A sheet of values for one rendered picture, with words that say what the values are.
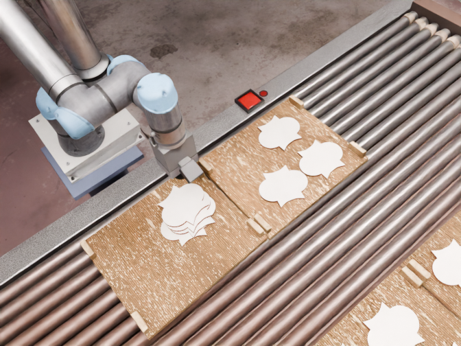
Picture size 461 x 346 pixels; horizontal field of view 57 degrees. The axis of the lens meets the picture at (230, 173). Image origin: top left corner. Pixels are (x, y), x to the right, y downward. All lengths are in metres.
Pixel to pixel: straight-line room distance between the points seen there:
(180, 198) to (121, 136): 0.34
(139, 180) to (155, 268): 0.32
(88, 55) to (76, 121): 0.41
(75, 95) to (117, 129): 0.57
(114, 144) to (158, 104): 0.63
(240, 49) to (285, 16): 0.49
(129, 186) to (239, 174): 0.35
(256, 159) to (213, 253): 0.34
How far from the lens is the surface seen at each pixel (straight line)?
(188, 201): 1.25
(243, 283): 1.18
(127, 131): 1.48
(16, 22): 1.05
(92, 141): 1.45
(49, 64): 0.99
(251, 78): 2.93
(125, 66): 0.97
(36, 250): 1.39
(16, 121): 3.15
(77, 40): 1.27
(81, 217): 1.38
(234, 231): 1.22
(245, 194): 1.28
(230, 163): 1.34
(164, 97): 0.87
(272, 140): 1.38
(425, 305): 1.21
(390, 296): 1.19
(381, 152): 1.43
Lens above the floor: 2.03
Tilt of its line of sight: 56 degrees down
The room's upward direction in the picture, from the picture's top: 8 degrees counter-clockwise
